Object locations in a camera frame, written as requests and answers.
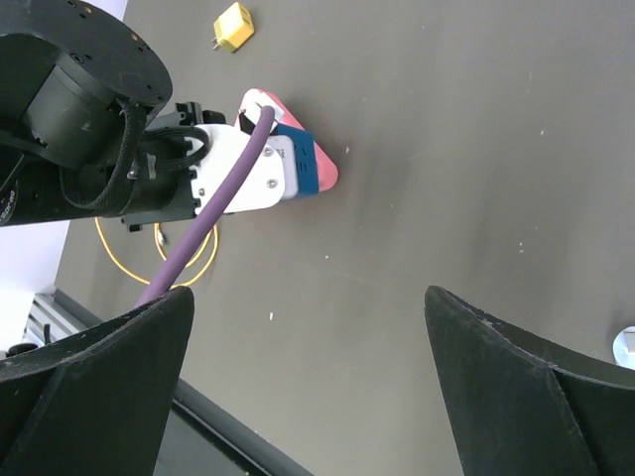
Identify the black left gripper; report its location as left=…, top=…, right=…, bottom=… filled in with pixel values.
left=121, top=101, right=227, bottom=232

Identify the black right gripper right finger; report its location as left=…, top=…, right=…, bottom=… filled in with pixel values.
left=425, top=286, right=634, bottom=475

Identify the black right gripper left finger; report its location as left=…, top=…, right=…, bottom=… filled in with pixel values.
left=1, top=288, right=193, bottom=475

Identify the pink triangular power strip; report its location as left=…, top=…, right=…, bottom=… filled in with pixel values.
left=235, top=88, right=338, bottom=193

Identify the blue cube power socket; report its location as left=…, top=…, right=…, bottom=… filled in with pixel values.
left=270, top=124, right=319, bottom=200

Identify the yellow plug adapter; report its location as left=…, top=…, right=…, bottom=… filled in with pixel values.
left=212, top=1, right=255, bottom=53

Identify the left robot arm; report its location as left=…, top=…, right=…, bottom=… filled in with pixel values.
left=1, top=0, right=225, bottom=230

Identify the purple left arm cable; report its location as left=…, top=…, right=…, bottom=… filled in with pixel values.
left=133, top=104, right=276, bottom=309

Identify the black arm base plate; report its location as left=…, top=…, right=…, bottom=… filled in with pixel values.
left=154, top=379, right=310, bottom=475

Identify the light blue cord with plug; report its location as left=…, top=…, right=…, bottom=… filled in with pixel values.
left=612, top=324, right=635, bottom=367

